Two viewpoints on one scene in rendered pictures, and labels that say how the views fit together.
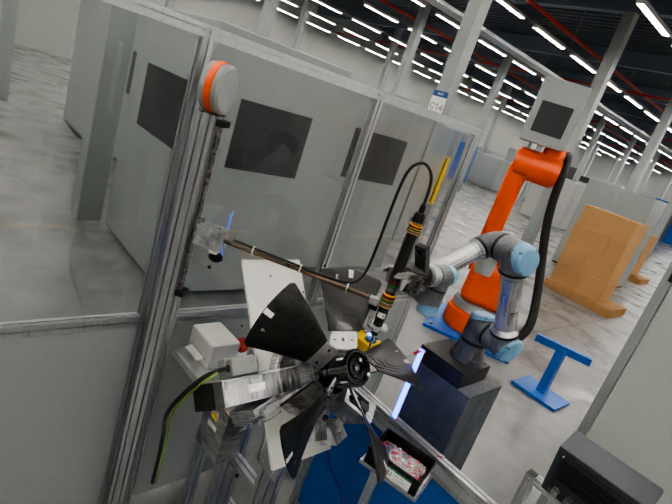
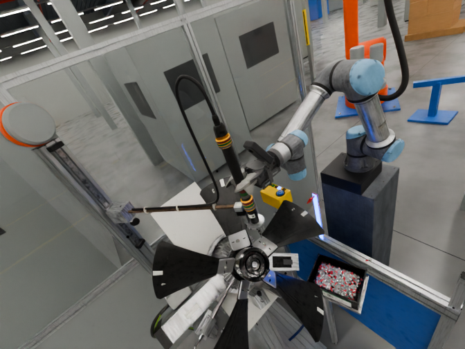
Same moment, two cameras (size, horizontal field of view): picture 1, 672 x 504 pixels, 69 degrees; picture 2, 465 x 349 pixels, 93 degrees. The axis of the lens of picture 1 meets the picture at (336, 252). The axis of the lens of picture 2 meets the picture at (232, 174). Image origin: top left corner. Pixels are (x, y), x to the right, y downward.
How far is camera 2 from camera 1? 1.01 m
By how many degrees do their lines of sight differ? 24
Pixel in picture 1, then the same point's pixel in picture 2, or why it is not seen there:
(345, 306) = (228, 212)
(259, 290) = (174, 225)
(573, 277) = (424, 23)
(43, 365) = (111, 307)
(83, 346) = (123, 287)
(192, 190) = (84, 197)
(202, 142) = (55, 168)
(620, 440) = not seen: outside the picture
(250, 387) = (186, 315)
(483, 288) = not seen: hidden behind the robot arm
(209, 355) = not seen: hidden behind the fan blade
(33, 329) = (86, 302)
